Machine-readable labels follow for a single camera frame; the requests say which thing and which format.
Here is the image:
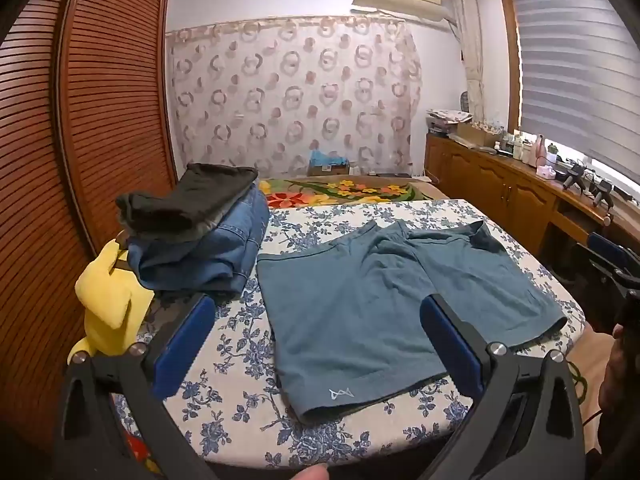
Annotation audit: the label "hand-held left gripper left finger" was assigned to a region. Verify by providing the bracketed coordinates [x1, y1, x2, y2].
[52, 294, 218, 480]

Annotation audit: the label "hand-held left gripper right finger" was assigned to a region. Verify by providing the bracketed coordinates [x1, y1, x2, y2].
[419, 294, 587, 480]

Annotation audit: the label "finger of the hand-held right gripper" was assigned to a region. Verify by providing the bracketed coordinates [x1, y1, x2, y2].
[574, 242, 632, 292]
[586, 231, 640, 275]

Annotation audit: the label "teal short pants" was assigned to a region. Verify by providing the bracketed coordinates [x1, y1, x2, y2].
[256, 219, 568, 425]

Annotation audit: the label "folded black pants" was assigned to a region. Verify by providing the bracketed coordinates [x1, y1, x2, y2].
[116, 162, 259, 235]

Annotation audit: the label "person's right hand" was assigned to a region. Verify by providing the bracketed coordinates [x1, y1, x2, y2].
[599, 322, 640, 413]

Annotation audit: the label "person's left hand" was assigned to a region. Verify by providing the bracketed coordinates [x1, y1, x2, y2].
[287, 462, 332, 480]

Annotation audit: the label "black handheld device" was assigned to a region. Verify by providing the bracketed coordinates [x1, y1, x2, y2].
[562, 162, 587, 191]
[590, 180, 614, 209]

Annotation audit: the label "blue floral bed sheet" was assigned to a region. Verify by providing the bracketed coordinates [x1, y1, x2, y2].
[112, 199, 586, 471]

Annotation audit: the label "yellow cloth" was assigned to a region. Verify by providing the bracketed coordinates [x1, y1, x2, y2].
[67, 240, 156, 366]

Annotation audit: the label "folded blue jeans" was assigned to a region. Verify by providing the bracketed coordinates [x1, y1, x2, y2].
[127, 182, 271, 297]

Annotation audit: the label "wooden cabinet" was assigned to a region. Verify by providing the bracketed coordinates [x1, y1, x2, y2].
[424, 132, 640, 281]

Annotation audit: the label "folded grey garment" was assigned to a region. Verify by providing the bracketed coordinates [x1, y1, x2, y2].
[170, 187, 258, 242]

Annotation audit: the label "open cardboard box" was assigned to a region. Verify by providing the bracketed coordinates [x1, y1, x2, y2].
[456, 122, 502, 147]

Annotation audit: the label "colourful floral blanket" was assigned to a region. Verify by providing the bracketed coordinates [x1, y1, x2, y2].
[257, 176, 436, 209]

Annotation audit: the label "striped window blind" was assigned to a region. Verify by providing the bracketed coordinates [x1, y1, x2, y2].
[510, 0, 640, 181]

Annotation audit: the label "pile of papers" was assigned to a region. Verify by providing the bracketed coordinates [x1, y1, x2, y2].
[426, 109, 473, 136]

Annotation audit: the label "small cardboard box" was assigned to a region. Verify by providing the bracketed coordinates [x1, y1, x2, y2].
[307, 162, 351, 177]

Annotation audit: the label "blue plastic bag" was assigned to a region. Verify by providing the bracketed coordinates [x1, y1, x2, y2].
[309, 149, 350, 167]

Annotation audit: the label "cream tied curtain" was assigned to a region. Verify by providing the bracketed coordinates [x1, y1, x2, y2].
[447, 0, 486, 121]

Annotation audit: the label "wooden louvred wardrobe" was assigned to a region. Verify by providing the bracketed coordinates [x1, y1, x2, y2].
[0, 0, 178, 461]

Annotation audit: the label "circle patterned curtain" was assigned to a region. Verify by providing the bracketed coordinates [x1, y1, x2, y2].
[165, 15, 423, 181]

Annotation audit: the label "wooden window frame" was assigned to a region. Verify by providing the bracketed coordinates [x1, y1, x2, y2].
[497, 0, 526, 133]

